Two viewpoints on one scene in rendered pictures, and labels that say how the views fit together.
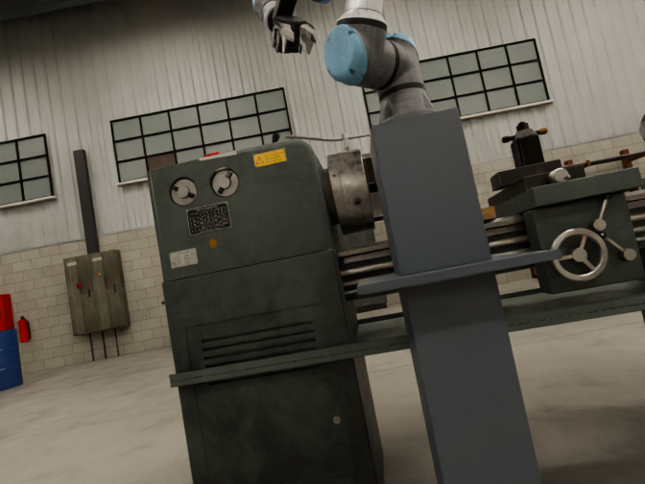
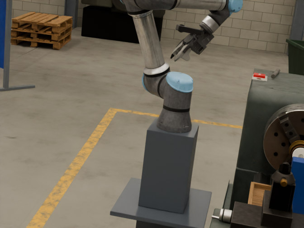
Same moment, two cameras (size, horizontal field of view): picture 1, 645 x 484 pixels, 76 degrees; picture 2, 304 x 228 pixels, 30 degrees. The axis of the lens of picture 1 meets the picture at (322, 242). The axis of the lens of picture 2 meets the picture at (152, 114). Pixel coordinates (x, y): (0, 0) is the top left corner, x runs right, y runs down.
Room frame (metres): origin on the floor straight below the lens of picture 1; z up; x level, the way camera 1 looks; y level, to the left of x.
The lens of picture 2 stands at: (1.07, -2.62, 1.83)
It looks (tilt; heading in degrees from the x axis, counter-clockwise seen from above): 16 degrees down; 94
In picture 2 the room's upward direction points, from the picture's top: 7 degrees clockwise
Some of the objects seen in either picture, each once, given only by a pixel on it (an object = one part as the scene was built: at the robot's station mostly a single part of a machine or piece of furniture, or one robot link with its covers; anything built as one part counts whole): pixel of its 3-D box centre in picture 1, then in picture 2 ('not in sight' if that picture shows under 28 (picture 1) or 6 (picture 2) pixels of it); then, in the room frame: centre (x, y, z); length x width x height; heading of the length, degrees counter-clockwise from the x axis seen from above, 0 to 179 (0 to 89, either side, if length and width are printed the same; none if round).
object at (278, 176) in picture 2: (524, 135); (283, 176); (1.42, -0.77, 1.13); 0.08 x 0.08 x 0.03
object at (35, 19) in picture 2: not in sight; (43, 30); (-1.72, 7.31, 0.22); 1.25 x 0.86 x 0.44; 92
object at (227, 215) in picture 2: (560, 175); (222, 214); (1.24, -0.74, 0.95); 0.07 x 0.04 x 0.04; 173
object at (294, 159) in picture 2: not in sight; (297, 187); (1.53, -0.50, 1.00); 0.08 x 0.06 x 0.23; 173
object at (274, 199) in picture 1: (254, 217); (292, 121); (1.60, 0.24, 1.06); 0.59 x 0.48 x 0.39; 83
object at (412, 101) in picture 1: (405, 111); (175, 116); (1.01, -0.27, 1.15); 0.15 x 0.15 x 0.10
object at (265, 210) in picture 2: (525, 175); (277, 209); (1.42, -0.74, 1.00); 0.20 x 0.10 x 0.05; 83
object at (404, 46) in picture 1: (394, 67); (177, 89); (1.01, -0.26, 1.27); 0.13 x 0.12 x 0.14; 130
